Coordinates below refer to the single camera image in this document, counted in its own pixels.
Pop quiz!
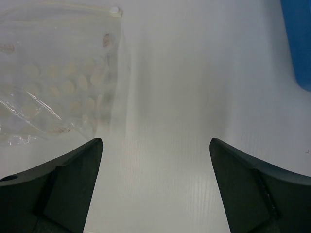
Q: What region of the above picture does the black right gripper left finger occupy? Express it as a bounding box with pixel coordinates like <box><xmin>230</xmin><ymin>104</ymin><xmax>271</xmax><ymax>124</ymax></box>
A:
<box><xmin>0</xmin><ymin>138</ymin><xmax>103</xmax><ymax>233</ymax></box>

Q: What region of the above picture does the clear dotted zip top bag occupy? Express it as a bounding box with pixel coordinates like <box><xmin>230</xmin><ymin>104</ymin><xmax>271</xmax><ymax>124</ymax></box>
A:
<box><xmin>0</xmin><ymin>2</ymin><xmax>122</xmax><ymax>146</ymax></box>

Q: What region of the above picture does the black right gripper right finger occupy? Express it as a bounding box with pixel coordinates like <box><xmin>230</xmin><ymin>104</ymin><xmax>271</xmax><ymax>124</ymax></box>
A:
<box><xmin>209</xmin><ymin>138</ymin><xmax>311</xmax><ymax>233</ymax></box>

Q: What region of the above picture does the blue plastic bin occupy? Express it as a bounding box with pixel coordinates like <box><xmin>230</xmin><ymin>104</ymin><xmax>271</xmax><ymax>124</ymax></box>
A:
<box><xmin>281</xmin><ymin>0</ymin><xmax>311</xmax><ymax>92</ymax></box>

